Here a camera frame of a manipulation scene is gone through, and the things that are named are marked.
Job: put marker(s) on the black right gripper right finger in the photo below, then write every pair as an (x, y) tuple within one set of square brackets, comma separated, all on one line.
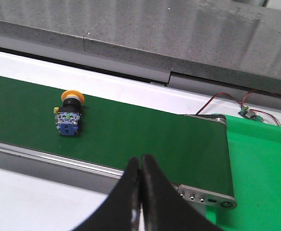
[(163, 208)]

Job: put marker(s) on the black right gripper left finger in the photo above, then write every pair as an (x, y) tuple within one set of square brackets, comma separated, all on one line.
[(121, 209)]

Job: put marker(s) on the yellow mushroom push button switch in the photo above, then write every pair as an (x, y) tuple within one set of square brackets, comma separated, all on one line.
[(68, 116)]

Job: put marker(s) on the green conveyor belt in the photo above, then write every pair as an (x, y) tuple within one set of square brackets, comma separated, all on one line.
[(27, 107)]

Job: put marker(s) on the small green circuit board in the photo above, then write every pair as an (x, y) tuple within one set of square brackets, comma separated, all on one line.
[(247, 113)]

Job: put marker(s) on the grey stone counter ledge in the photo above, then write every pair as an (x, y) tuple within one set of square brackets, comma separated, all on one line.
[(219, 40)]

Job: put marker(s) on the aluminium conveyor frame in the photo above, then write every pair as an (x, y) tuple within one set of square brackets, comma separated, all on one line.
[(203, 196)]

